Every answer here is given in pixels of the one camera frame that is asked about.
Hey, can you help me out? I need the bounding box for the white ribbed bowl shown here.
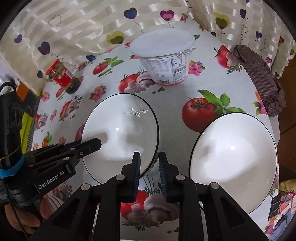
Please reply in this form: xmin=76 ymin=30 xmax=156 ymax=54
xmin=189 ymin=113 xmax=277 ymax=213
xmin=82 ymin=93 xmax=160 ymax=184

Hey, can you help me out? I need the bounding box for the person left hand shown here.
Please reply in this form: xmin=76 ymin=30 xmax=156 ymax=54
xmin=4 ymin=194 xmax=54 ymax=234

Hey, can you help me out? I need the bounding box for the orange tray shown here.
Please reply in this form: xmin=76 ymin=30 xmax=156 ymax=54
xmin=16 ymin=82 xmax=30 ymax=101

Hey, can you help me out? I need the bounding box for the chili sauce jar red lid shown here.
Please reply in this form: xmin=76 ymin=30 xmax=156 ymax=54
xmin=46 ymin=59 xmax=81 ymax=94

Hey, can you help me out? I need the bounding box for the fruit print tablecloth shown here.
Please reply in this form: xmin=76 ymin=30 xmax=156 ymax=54
xmin=30 ymin=18 xmax=282 ymax=241

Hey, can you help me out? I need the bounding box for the white plastic yogurt tub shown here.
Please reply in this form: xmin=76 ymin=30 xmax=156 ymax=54
xmin=130 ymin=28 xmax=195 ymax=85

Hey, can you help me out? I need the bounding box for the heart print curtain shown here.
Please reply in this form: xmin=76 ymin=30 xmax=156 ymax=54
xmin=1 ymin=1 xmax=295 ymax=94

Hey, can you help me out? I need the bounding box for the brown dotted cloth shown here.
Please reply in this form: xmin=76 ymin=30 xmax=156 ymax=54
xmin=232 ymin=45 xmax=286 ymax=117

